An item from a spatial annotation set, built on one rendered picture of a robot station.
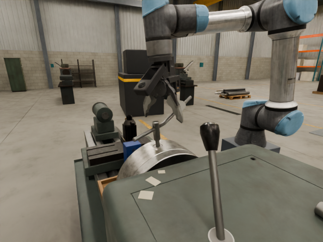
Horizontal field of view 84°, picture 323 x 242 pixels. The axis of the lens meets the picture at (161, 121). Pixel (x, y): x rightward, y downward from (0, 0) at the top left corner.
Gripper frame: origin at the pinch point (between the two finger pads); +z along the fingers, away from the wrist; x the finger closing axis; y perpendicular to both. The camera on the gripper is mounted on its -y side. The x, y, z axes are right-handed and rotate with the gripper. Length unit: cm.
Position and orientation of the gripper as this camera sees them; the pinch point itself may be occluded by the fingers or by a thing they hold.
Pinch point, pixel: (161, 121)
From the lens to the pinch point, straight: 59.7
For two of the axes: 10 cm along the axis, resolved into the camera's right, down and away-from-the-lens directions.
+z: 0.9, 9.4, 3.4
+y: 6.0, -3.2, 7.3
